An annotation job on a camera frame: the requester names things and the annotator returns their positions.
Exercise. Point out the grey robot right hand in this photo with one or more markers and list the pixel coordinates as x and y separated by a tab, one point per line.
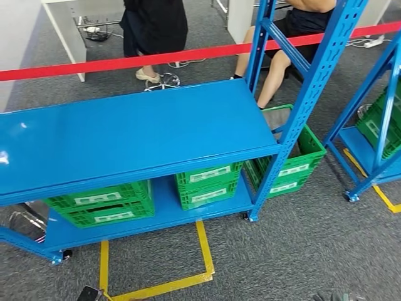
322	297

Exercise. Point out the blue metal shelf rack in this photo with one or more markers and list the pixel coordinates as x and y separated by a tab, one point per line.
141	128
353	145

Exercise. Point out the green plastic crate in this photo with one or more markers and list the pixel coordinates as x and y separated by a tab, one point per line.
206	197
100	197
369	124
206	174
308	160
286	189
109	217

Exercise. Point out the chrome stanchion base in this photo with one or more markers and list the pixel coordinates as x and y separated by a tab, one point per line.
363	112

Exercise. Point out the person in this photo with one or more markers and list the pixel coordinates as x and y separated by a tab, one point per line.
157	25
275	70

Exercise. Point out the white desk panel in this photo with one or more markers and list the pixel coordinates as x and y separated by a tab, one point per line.
240	21

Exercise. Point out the chrome base stool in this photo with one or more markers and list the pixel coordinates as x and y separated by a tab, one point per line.
163	81

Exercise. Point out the red barrier belt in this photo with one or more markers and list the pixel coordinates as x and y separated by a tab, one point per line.
125	62

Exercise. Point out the white desk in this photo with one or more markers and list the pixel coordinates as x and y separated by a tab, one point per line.
67	45

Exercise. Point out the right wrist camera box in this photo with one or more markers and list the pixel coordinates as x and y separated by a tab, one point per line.
341	296

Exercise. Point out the chrome stanchion post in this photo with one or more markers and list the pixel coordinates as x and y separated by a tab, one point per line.
25	224

